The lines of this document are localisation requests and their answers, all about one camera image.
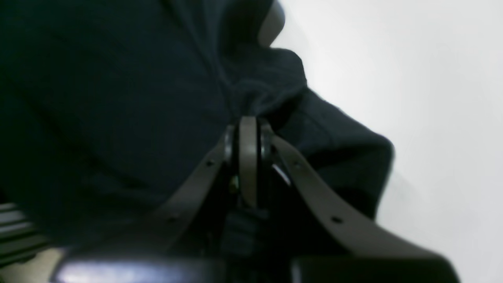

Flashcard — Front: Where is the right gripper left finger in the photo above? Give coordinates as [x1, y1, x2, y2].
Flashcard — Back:
[80, 116, 258, 254]

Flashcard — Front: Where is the black T-shirt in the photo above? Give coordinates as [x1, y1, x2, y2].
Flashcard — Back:
[0, 0, 392, 247]

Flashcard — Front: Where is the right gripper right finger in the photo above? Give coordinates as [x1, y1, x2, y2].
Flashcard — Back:
[259, 120, 445, 262]

